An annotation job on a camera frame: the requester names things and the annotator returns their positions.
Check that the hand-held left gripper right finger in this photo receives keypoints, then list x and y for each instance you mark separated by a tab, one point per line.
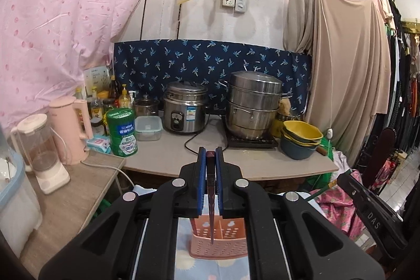
219	188

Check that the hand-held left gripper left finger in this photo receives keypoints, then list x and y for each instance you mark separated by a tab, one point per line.
201	188

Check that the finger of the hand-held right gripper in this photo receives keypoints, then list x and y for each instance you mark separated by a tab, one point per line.
351	185

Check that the dark red chopstick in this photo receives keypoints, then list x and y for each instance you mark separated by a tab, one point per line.
211	201

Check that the pink plastic utensil holder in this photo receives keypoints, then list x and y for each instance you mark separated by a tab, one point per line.
229	244

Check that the pale lilac cloth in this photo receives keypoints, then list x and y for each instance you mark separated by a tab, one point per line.
343	162

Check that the pink pineapple-print cloth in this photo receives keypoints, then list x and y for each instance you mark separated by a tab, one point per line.
334	207

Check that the red floral cloth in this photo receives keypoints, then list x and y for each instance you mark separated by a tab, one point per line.
385	175

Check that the green cloth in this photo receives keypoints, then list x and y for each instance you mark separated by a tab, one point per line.
328	155

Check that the dark chair back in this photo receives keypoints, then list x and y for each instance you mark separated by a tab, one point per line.
387	148

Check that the black induction cooktop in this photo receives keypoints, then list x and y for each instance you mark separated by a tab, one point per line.
259	143

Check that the blue bowl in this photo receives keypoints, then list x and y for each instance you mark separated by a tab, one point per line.
297	152

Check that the yellow bowl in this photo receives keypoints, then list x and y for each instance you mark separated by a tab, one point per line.
302	130

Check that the clear food container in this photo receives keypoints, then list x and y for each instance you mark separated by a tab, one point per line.
147	129

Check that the steel rice cooker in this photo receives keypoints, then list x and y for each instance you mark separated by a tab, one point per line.
183	109

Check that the yellow metal container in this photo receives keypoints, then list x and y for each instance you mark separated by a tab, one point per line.
277	125

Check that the stainless steel steamer pot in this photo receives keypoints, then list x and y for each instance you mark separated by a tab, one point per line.
252	103

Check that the green tin can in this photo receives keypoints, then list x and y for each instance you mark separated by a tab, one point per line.
123	135

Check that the small steel pot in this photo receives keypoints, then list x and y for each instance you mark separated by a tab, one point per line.
146	107

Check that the brown loofah sponge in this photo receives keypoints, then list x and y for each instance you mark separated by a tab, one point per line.
284	106

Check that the row of hanging clothes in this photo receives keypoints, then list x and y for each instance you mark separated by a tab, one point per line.
403	86

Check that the blue tissue pack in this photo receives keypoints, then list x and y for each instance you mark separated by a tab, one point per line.
98	144

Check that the white pump bottle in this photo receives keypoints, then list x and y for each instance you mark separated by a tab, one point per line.
132	97

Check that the beige curtain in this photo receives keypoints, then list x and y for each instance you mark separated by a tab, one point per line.
344	70

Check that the yellow pump bottle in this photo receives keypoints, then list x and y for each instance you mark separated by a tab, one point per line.
124	99

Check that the blue palm-print cloth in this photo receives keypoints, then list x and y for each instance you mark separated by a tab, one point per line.
197	60

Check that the dark sauce bottle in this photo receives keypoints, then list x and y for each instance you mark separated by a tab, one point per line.
114	89

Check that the yellow-capped oil bottle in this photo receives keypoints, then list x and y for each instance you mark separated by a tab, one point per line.
95	106

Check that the pink electric kettle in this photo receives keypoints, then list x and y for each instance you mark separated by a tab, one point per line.
69	129

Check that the white printed card box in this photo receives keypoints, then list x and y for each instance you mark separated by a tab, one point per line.
95	78

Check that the white blender jug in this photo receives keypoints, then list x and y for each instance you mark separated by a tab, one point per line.
42	152

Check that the white bin with blue rim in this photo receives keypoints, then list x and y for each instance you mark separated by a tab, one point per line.
16	217

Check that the pink printed curtain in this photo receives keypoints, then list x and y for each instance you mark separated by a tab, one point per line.
65	37

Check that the white pull switch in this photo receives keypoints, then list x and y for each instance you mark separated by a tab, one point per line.
330	133

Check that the white dial switch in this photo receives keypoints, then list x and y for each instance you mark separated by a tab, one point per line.
240	4

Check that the white wall socket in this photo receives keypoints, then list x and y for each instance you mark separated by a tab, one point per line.
228	2

